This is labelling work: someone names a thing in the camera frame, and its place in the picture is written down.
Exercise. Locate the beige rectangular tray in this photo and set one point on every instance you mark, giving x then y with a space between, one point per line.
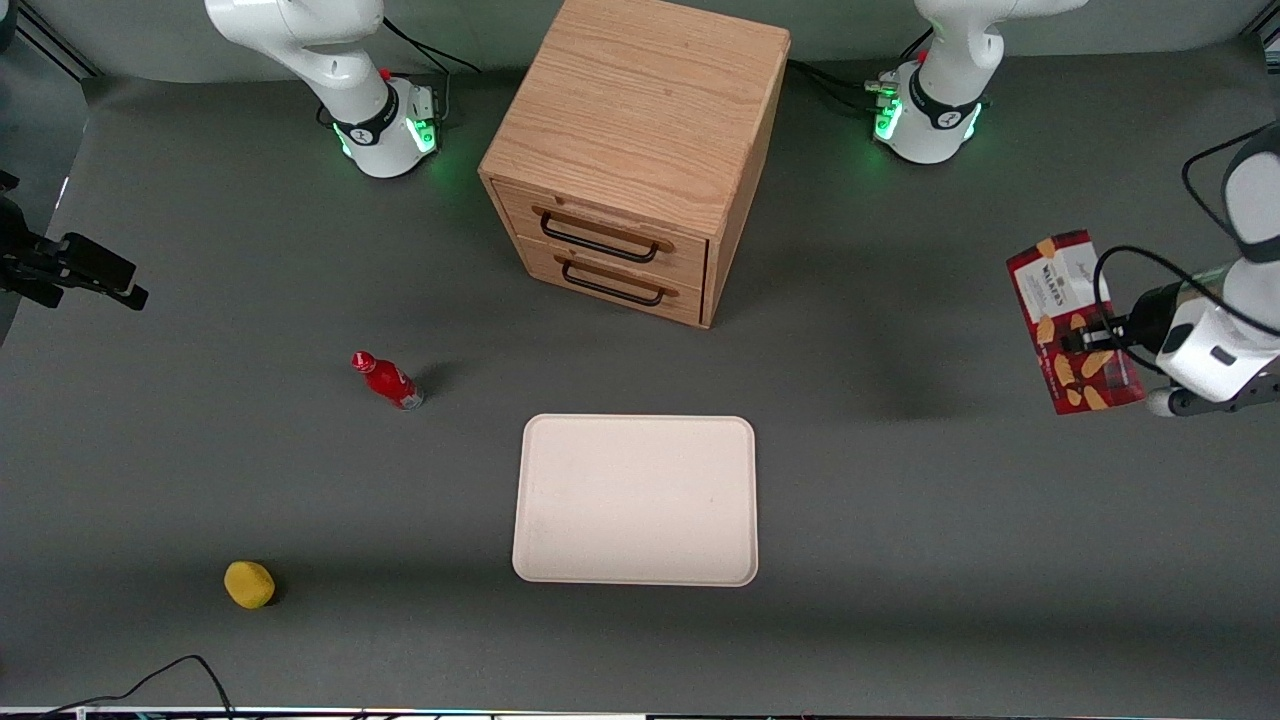
635 500

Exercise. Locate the black frame rail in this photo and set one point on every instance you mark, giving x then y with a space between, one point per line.
60 45

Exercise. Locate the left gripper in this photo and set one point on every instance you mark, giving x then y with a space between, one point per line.
1147 318

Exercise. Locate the red tartan cookie box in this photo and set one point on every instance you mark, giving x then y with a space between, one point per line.
1050 290

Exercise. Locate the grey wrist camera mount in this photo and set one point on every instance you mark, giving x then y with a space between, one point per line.
1200 405

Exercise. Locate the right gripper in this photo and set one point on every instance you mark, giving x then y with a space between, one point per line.
30 258

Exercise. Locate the wooden drawer with notch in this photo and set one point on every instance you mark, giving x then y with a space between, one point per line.
680 262

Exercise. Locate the wooden two-drawer cabinet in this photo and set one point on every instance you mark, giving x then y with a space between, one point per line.
640 100

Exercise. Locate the small red bottle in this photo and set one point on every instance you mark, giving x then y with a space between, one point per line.
390 381

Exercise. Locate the plain wooden drawer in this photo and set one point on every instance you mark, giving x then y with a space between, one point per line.
540 265

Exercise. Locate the yellow lemon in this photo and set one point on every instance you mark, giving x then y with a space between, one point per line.
249 585

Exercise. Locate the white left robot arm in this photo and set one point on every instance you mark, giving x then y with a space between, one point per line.
940 100

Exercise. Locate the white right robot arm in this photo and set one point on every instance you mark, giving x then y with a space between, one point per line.
330 60

